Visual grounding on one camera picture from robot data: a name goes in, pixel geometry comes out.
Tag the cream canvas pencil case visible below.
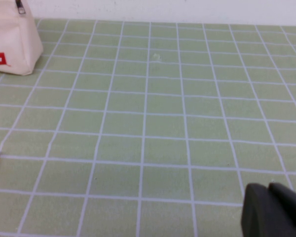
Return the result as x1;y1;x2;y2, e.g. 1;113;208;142
0;0;44;76

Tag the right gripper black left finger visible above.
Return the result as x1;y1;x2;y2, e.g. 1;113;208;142
241;183;296;237

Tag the green grid cutting mat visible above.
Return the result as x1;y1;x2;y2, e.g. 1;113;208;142
0;19;296;237

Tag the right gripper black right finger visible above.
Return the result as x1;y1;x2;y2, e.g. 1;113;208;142
268;182;296;237

